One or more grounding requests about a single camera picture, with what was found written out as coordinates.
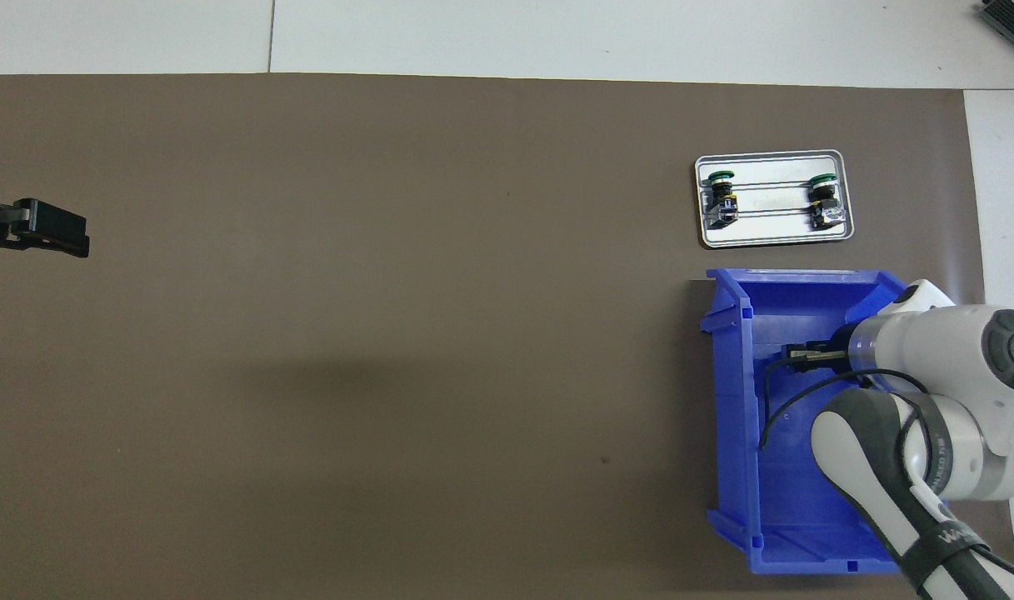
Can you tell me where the grey metal tray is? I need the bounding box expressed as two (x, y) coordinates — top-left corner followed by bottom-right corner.
(694, 149), (856, 249)

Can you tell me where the brown table mat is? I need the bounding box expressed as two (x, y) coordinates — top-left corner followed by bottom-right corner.
(0, 73), (1014, 600)

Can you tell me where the green push button switch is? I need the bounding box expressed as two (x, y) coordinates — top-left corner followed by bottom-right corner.
(705, 169), (739, 229)
(808, 173), (847, 231)

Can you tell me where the blue plastic storage bin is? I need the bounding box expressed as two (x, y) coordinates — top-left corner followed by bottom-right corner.
(700, 267), (954, 576)

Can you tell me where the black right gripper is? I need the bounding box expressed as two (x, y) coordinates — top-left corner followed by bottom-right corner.
(785, 327), (859, 374)

